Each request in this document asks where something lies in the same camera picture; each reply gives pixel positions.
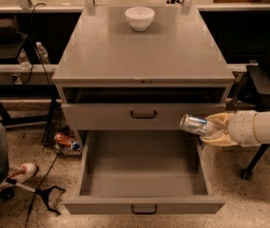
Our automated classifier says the silver blue redbull can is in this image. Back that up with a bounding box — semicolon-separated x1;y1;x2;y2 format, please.
180;114;214;136

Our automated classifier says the black reacher grabber tool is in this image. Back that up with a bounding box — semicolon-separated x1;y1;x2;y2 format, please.
0;176;65;216

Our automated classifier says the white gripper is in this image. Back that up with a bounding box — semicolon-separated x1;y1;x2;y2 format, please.
201;110;258;146

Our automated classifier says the white red sneaker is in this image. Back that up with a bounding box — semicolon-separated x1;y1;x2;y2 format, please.
0;162;38;192

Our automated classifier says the clear plastic water bottle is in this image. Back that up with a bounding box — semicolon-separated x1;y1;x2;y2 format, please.
36;42;50;66

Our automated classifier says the closed grey upper drawer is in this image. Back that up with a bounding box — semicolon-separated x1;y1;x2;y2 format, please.
62;104;225;130

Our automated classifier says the black table leg frame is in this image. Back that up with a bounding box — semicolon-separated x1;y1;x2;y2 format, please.
0;85;59;146

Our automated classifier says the black office chair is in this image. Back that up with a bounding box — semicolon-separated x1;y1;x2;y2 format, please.
229;9;270;181

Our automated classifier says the open grey lower drawer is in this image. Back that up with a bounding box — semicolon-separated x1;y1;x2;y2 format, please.
64;130;224;215

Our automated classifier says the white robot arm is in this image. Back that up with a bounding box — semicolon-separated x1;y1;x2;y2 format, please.
201;110;270;147

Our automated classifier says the white ceramic bowl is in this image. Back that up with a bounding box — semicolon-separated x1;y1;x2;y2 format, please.
125;7;155;31

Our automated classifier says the orange snack bag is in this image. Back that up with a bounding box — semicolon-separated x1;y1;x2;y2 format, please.
54;132;80;150

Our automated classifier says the black power cable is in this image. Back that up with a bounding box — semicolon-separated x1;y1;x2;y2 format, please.
23;2;60;228

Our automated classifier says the grey drawer cabinet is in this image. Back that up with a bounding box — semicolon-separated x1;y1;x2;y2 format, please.
51;5;236;150

